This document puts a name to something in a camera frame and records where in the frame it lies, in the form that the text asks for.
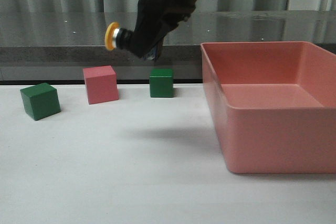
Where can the green wooden cube right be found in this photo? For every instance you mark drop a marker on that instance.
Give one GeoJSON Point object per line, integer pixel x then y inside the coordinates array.
{"type": "Point", "coordinates": [161, 83]}

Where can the small green wooden cube left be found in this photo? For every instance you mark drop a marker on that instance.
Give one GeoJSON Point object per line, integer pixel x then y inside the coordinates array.
{"type": "Point", "coordinates": [40, 101]}

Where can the pink wooden cube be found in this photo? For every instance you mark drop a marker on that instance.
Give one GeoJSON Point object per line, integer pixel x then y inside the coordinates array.
{"type": "Point", "coordinates": [101, 84]}

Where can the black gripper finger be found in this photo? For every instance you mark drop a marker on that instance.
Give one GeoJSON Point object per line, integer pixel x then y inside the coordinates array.
{"type": "Point", "coordinates": [169, 22]}
{"type": "Point", "coordinates": [146, 26]}

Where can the pink plastic bin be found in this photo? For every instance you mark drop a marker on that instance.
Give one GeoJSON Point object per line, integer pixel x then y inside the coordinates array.
{"type": "Point", "coordinates": [272, 104]}

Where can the grey stone counter ledge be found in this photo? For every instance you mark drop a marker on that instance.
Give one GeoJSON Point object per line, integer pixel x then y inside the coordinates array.
{"type": "Point", "coordinates": [70, 39]}

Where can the yellow push button switch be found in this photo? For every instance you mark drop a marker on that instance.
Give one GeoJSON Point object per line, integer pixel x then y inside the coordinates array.
{"type": "Point", "coordinates": [115, 36]}

